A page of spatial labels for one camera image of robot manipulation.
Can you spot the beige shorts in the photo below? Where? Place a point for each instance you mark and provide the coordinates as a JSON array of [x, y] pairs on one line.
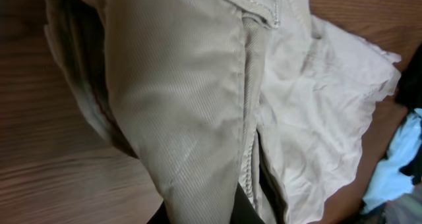
[[219, 96]]

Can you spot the light blue garment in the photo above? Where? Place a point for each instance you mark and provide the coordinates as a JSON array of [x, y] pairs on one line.
[[388, 182]]

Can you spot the black garment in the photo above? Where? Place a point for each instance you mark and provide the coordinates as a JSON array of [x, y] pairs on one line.
[[409, 95]]

